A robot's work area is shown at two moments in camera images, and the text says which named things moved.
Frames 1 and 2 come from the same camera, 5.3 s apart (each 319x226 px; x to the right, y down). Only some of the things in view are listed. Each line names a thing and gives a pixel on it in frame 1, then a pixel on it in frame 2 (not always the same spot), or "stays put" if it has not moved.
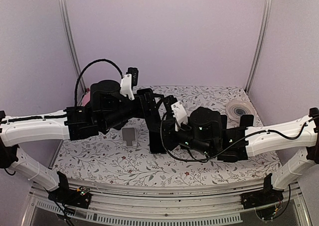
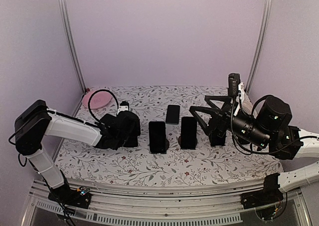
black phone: (153, 122) to (130, 139)
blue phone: (155, 142) stays put
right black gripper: (169, 143) to (214, 112)
